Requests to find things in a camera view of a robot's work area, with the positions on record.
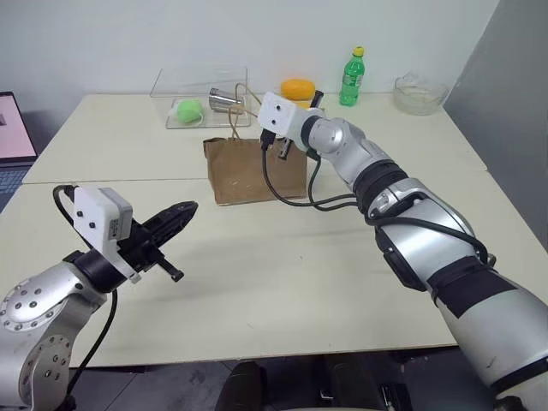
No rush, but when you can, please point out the laptop with pink screen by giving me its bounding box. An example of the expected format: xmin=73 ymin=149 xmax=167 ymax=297
xmin=0 ymin=91 xmax=40 ymax=207

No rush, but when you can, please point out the green plastic soda bottle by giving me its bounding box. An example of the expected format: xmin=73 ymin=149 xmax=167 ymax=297
xmin=339 ymin=45 xmax=367 ymax=107

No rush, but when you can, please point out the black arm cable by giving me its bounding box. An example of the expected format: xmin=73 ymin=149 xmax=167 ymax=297
xmin=52 ymin=183 xmax=119 ymax=411
xmin=259 ymin=130 xmax=497 ymax=269

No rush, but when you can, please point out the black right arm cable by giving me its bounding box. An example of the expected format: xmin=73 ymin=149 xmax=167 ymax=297
xmin=259 ymin=130 xmax=497 ymax=269

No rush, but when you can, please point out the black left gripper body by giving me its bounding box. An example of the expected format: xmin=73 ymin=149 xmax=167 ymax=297
xmin=117 ymin=220 xmax=185 ymax=283

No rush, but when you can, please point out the green plush ball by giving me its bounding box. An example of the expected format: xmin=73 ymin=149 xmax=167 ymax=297
xmin=169 ymin=98 xmax=206 ymax=126

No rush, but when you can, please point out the clear acrylic box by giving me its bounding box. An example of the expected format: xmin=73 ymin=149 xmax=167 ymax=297
xmin=150 ymin=63 xmax=253 ymax=130

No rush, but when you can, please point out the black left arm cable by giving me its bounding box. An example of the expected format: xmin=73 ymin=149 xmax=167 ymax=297
xmin=52 ymin=183 xmax=119 ymax=411

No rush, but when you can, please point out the brown paper bag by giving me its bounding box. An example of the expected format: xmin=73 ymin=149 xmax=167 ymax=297
xmin=202 ymin=83 xmax=309 ymax=207

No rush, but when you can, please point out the dark rounded shape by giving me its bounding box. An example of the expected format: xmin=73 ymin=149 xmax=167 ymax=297
xmin=225 ymin=360 xmax=269 ymax=411

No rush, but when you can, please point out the clear glass bowl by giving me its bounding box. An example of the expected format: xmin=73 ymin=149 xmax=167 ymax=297
xmin=393 ymin=71 xmax=450 ymax=116

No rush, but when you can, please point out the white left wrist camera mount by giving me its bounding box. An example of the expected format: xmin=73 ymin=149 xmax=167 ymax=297
xmin=73 ymin=187 xmax=142 ymax=286

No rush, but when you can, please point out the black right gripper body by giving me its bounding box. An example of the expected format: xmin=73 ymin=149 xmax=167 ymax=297
xmin=259 ymin=129 xmax=306 ymax=152

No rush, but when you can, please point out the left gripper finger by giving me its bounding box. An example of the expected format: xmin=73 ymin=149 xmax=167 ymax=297
xmin=140 ymin=200 xmax=200 ymax=235
xmin=147 ymin=209 xmax=199 ymax=250

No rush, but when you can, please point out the orange yellow toy fruit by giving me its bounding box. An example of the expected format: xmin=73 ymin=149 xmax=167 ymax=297
xmin=280 ymin=78 xmax=317 ymax=101

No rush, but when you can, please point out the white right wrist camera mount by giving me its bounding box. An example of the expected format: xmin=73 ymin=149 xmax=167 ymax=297
xmin=257 ymin=91 xmax=310 ymax=152

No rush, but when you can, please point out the stainless steel cup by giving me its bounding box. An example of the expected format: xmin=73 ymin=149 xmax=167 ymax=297
xmin=208 ymin=87 xmax=246 ymax=113

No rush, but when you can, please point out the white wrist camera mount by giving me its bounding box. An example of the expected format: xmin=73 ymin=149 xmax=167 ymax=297
xmin=257 ymin=91 xmax=310 ymax=152
xmin=73 ymin=187 xmax=142 ymax=286

